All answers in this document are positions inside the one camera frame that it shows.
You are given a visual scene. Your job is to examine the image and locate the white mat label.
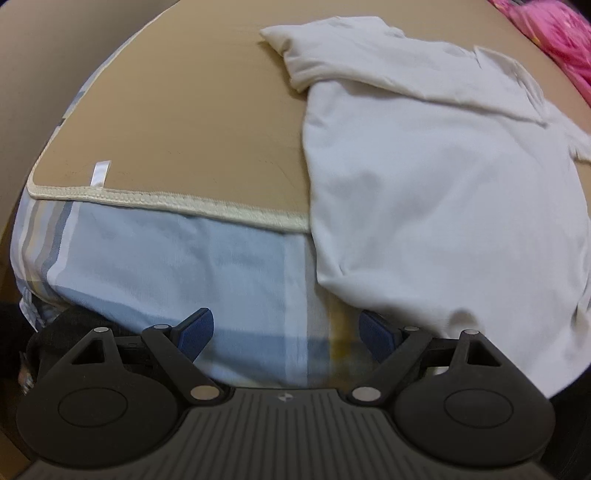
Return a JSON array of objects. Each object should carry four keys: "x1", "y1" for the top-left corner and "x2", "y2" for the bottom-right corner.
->
[{"x1": 89, "y1": 159, "x2": 113, "y2": 190}]

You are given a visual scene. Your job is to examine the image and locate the tan mat with cream trim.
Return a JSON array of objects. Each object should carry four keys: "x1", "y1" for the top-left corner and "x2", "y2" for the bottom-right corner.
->
[{"x1": 26, "y1": 0, "x2": 591, "y2": 233}]

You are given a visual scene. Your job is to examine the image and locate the pink printed cloth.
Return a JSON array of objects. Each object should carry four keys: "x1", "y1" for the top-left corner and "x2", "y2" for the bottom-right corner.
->
[{"x1": 488, "y1": 0, "x2": 591, "y2": 101}]

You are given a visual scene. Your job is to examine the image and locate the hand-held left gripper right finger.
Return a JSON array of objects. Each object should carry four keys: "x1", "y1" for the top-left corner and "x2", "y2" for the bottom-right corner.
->
[{"x1": 348, "y1": 309, "x2": 505, "y2": 407}]

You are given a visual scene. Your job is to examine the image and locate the white t-shirt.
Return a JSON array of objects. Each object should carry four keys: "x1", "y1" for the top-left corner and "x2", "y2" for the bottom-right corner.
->
[{"x1": 259, "y1": 16, "x2": 591, "y2": 400}]

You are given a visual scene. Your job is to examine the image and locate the blue striped bed sheet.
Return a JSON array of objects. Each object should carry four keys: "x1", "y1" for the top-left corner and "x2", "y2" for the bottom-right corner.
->
[{"x1": 9, "y1": 198, "x2": 380, "y2": 389}]

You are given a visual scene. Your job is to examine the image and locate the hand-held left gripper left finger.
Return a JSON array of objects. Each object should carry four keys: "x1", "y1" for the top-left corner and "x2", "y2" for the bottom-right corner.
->
[{"x1": 68, "y1": 308, "x2": 222, "y2": 407}]

